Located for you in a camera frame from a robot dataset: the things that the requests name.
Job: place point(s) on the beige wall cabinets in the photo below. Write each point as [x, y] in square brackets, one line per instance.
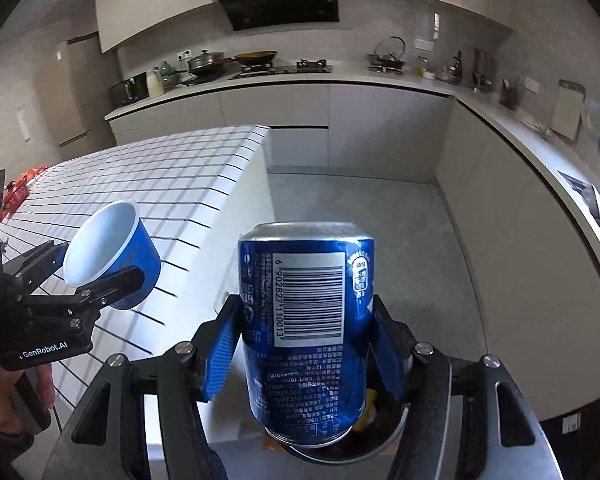
[154, 0]

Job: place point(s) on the dark utensil holder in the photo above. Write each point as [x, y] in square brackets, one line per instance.
[509, 96]

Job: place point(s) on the lidded cooking pot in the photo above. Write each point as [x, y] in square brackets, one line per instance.
[204, 64]

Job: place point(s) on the light blue paper bowl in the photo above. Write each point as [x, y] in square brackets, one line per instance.
[99, 245]

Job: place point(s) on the white cutting board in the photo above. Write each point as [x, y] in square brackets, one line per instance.
[566, 110]

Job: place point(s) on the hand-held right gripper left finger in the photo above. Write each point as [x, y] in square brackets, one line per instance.
[224, 350]

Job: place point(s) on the grey kitchen counter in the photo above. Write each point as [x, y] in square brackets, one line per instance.
[380, 125]

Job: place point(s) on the wok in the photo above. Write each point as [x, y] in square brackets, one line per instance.
[255, 56]

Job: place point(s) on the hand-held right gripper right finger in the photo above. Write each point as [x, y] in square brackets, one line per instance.
[382, 350]

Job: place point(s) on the black microwave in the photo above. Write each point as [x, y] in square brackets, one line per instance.
[128, 89]

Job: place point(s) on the black trash bin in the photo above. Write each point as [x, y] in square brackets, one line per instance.
[340, 452]

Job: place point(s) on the red bag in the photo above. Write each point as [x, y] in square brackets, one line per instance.
[32, 173]

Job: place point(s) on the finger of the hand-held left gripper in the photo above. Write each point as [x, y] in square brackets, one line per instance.
[109, 285]
[34, 260]

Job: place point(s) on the red cooking pot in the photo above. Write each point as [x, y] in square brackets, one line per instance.
[17, 195]

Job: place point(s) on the black gas stove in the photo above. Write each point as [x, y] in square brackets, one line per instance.
[290, 70]

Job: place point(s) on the yellow cloth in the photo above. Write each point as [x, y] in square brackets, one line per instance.
[367, 410]

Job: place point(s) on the metal kettle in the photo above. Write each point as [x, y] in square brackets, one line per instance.
[387, 62]

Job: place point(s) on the metal colander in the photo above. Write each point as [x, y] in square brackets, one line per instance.
[597, 122]

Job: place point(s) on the white jug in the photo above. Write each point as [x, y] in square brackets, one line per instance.
[153, 85]

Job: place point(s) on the checked white tablecloth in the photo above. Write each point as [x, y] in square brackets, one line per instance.
[179, 180]

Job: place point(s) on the dark bottle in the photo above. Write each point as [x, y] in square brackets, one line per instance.
[457, 67]

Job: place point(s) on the yellow oil bottle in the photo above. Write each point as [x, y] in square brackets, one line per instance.
[421, 67]

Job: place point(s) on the black induction cooker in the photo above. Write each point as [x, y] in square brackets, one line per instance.
[202, 80]

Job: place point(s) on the teal teapot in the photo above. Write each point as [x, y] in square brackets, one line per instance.
[168, 77]

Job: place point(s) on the beige refrigerator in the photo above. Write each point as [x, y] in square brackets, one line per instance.
[69, 100]

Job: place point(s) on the blue soda can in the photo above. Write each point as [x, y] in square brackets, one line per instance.
[305, 360]

